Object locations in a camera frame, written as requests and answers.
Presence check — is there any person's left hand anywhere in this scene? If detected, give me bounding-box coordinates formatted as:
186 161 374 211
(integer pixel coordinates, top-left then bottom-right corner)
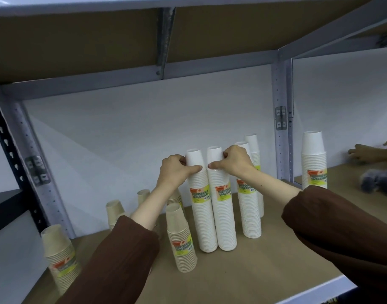
156 154 203 193

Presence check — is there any person's right hand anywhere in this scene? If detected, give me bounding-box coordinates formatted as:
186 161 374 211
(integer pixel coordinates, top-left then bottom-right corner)
208 144 256 179

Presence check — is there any white paper cup stack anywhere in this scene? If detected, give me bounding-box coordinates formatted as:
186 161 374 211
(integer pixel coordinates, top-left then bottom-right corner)
185 149 218 253
245 134 264 218
234 141 262 240
207 146 238 252
301 130 328 190

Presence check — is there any person's right forearm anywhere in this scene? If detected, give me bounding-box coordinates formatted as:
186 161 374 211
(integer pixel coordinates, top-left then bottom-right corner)
241 166 387 304

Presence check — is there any person's left forearm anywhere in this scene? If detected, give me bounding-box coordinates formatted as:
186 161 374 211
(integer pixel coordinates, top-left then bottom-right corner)
55 183 180 304

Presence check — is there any brown paper cup stack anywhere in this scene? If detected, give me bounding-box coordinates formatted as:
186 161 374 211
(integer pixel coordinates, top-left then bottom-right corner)
167 187 185 214
137 189 151 207
41 224 82 295
165 203 198 273
105 199 127 232

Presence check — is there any grey metal shelving rack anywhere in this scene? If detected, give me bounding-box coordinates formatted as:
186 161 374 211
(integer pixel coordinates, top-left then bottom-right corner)
0 0 387 304

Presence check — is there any black shelving rack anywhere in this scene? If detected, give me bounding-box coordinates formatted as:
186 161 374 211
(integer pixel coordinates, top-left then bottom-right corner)
0 100 49 238

